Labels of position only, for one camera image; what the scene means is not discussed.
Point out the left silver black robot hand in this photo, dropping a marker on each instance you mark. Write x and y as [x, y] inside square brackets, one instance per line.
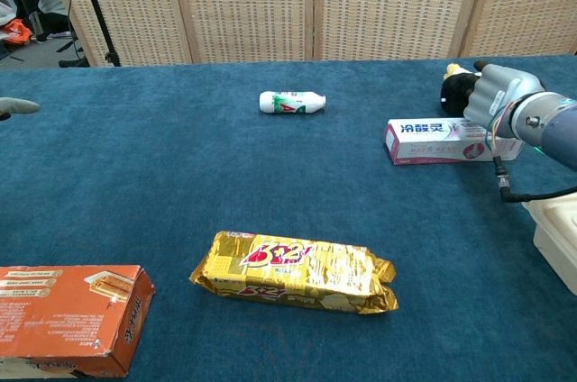
[15, 106]

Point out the orange biscuit carton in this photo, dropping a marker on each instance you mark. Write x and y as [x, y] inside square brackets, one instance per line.
[58, 314]

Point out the orange white bag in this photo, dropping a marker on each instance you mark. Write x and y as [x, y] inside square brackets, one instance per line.
[15, 33]

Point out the blue carpet table cover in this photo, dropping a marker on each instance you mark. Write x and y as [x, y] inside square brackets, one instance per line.
[180, 166]

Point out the white pink toothpaste box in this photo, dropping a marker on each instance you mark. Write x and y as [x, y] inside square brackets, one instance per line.
[428, 141]

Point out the wicker folding screen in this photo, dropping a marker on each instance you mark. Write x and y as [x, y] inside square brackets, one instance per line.
[243, 3]

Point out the beige takeaway food container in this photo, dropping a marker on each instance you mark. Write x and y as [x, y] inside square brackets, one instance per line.
[556, 238]

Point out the black tripod stand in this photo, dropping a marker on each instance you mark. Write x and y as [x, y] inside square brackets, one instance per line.
[94, 3]

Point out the black haired plush doll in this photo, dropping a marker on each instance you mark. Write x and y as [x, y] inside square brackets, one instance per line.
[455, 93]

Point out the small white drink bottle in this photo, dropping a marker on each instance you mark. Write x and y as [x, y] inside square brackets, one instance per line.
[290, 102]

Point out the gold foil biscuit packet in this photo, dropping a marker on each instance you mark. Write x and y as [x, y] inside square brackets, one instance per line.
[293, 271]

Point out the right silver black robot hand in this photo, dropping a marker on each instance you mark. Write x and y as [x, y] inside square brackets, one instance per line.
[500, 89]

